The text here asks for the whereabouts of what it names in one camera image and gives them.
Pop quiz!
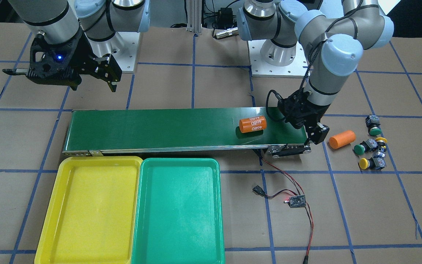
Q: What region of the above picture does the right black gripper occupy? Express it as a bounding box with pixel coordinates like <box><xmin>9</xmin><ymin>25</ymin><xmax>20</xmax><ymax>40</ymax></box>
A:
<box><xmin>2</xmin><ymin>29</ymin><xmax>122</xmax><ymax>92</ymax></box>

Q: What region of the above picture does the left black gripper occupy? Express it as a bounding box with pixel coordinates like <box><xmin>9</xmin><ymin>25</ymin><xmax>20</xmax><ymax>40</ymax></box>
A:
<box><xmin>278</xmin><ymin>90</ymin><xmax>330</xmax><ymax>145</ymax></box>

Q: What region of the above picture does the plain orange cylinder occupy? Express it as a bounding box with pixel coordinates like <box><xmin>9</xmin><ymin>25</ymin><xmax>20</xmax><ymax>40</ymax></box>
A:
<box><xmin>329</xmin><ymin>130</ymin><xmax>356</xmax><ymax>149</ymax></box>

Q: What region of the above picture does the orange cylinder with 4680 label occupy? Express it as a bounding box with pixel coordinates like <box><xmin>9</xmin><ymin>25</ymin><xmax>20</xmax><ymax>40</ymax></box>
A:
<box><xmin>239</xmin><ymin>115</ymin><xmax>267</xmax><ymax>133</ymax></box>

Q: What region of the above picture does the yellow push button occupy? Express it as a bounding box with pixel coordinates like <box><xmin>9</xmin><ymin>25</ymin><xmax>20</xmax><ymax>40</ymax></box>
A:
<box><xmin>358</xmin><ymin>157</ymin><xmax>386</xmax><ymax>170</ymax></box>
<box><xmin>373</xmin><ymin>137</ymin><xmax>388</xmax><ymax>158</ymax></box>

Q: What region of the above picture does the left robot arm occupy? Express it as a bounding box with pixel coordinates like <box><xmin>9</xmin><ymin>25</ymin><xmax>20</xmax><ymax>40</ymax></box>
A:
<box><xmin>237</xmin><ymin>0</ymin><xmax>394</xmax><ymax>144</ymax></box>

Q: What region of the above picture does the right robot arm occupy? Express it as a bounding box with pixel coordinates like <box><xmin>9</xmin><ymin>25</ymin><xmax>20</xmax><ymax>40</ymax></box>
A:
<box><xmin>2</xmin><ymin>0</ymin><xmax>150</xmax><ymax>92</ymax></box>

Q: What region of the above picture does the green push button middle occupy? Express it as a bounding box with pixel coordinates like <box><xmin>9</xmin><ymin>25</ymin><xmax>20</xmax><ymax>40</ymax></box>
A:
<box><xmin>353</xmin><ymin>139</ymin><xmax>378</xmax><ymax>155</ymax></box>

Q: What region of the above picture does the green conveyor belt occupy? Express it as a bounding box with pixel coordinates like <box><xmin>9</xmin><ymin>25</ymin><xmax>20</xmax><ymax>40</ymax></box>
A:
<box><xmin>62</xmin><ymin>107</ymin><xmax>311</xmax><ymax>157</ymax></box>

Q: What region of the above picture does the green push button separate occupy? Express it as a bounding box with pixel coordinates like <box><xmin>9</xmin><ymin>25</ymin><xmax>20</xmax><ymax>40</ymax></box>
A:
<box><xmin>365</xmin><ymin>115</ymin><xmax>382</xmax><ymax>136</ymax></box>

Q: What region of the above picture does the small controller circuit board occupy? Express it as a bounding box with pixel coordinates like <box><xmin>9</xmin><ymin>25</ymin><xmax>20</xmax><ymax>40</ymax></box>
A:
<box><xmin>288</xmin><ymin>194</ymin><xmax>307</xmax><ymax>208</ymax></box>

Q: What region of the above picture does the yellow plastic tray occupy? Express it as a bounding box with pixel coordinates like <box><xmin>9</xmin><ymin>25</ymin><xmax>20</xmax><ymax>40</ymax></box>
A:
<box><xmin>34</xmin><ymin>157</ymin><xmax>142</xmax><ymax>264</ymax></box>

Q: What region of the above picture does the green plastic tray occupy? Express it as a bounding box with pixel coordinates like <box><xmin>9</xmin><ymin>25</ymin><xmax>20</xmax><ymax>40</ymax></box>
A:
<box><xmin>131</xmin><ymin>158</ymin><xmax>225</xmax><ymax>264</ymax></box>

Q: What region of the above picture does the red black power cable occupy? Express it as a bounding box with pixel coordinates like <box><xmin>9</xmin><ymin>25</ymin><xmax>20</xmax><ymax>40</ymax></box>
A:
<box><xmin>252</xmin><ymin>148</ymin><xmax>314</xmax><ymax>264</ymax></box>

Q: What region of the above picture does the aluminium frame post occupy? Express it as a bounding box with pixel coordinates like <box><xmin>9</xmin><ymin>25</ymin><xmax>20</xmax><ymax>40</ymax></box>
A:
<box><xmin>185</xmin><ymin>0</ymin><xmax>203</xmax><ymax>35</ymax></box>

